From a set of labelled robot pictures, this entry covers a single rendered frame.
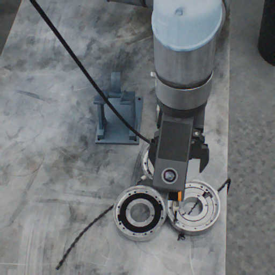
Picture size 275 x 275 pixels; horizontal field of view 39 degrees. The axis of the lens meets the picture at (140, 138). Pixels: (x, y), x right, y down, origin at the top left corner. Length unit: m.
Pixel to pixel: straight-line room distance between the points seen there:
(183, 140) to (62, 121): 0.46
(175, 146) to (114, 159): 0.35
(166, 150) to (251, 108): 1.40
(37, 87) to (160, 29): 0.62
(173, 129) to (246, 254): 1.14
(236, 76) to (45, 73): 1.18
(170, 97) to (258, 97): 1.47
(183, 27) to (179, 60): 0.05
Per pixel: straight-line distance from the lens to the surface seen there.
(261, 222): 1.68
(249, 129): 1.85
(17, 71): 1.08
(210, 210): 0.79
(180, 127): 0.54
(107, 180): 0.85
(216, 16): 0.45
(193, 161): 0.63
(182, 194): 0.70
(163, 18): 0.44
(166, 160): 0.54
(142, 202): 0.79
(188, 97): 0.50
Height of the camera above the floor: 1.57
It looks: 60 degrees down
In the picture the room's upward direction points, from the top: 10 degrees counter-clockwise
